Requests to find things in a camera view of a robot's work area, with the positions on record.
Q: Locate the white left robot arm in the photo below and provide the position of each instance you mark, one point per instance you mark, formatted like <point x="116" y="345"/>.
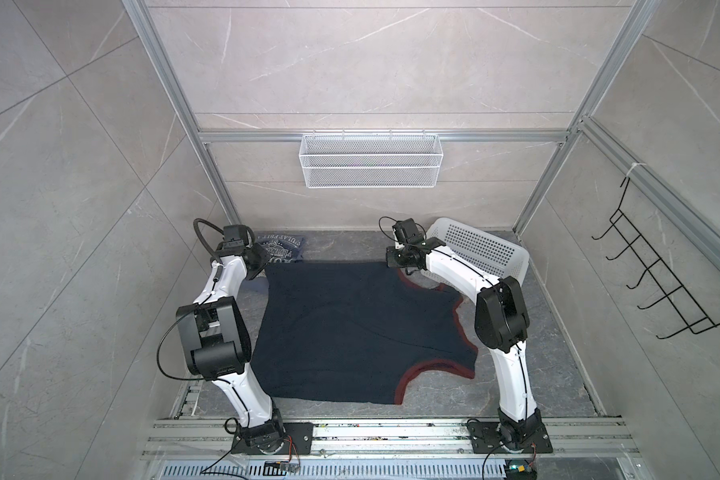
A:
<point x="217" y="345"/>

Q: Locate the dark navy tank top pile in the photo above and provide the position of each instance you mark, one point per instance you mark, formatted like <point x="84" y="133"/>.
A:
<point x="355" y="332"/>

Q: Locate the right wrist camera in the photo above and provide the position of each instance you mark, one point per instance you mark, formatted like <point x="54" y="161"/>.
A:
<point x="408" y="232"/>

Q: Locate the black wire hook rack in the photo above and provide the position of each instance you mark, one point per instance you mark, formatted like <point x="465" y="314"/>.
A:
<point x="693" y="317"/>

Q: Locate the white plastic laundry basket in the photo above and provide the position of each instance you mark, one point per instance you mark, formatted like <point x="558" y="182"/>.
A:
<point x="489" y="252"/>

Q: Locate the white wire mesh wall basket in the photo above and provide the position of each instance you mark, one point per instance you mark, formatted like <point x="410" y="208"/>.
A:
<point x="346" y="161"/>

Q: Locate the blue-grey tank top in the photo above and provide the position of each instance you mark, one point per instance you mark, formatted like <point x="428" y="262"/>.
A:
<point x="283" y="248"/>

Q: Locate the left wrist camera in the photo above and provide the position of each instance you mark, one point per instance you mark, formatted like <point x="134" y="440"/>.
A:
<point x="236" y="239"/>

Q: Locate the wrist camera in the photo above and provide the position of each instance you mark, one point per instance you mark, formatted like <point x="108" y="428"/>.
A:
<point x="236" y="239"/>
<point x="408" y="232"/>

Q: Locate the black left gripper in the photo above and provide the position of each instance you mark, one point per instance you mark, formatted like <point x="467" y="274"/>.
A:
<point x="262" y="256"/>

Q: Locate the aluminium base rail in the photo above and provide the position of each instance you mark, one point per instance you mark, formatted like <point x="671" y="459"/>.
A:
<point x="592" y="437"/>

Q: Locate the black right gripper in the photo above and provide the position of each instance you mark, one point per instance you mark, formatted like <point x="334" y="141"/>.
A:
<point x="390" y="257"/>

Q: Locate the grey slotted cable duct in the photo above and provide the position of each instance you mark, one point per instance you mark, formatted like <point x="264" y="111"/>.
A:
<point x="341" y="469"/>

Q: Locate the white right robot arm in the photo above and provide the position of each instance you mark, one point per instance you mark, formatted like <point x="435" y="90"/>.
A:
<point x="501" y="324"/>

